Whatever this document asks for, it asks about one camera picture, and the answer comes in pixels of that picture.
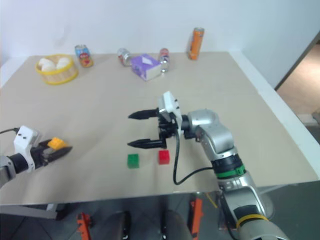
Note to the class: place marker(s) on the cartoon print drink can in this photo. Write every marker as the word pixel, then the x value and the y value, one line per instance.
pixel 84 57

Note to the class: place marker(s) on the orange clamp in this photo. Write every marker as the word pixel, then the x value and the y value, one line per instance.
pixel 83 225
pixel 196 216

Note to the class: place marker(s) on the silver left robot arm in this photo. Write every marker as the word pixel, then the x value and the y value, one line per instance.
pixel 5 170

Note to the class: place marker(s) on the slim red silver can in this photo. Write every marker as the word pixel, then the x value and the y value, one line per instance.
pixel 164 58

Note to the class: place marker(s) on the tall orange drink can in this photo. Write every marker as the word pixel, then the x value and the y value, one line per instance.
pixel 196 43

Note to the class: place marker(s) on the orange toy brick cube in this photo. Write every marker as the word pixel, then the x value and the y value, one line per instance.
pixel 57 143

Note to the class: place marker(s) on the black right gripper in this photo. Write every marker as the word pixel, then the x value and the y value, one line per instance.
pixel 167 130

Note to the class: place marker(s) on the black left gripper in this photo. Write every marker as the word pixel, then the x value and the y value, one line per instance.
pixel 40 156

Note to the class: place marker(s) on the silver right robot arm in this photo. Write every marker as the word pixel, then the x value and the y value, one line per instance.
pixel 220 140

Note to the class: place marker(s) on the red toy brick cube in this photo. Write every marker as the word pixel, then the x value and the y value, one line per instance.
pixel 164 157

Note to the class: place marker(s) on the purple tissue box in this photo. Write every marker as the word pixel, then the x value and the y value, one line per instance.
pixel 145 66

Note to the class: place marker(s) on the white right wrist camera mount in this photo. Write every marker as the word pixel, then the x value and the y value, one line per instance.
pixel 170 103

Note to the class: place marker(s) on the white steamed bun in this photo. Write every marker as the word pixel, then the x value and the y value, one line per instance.
pixel 43 61
pixel 49 67
pixel 62 63

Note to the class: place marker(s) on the red and silver can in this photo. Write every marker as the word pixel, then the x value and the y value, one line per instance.
pixel 124 57

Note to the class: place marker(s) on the yellow bamboo steamer basket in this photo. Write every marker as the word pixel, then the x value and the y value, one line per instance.
pixel 61 75

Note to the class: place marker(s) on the green toy brick cube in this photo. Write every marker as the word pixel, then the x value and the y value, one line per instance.
pixel 133 161

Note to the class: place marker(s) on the grey table frame bar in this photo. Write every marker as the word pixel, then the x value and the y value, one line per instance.
pixel 30 211

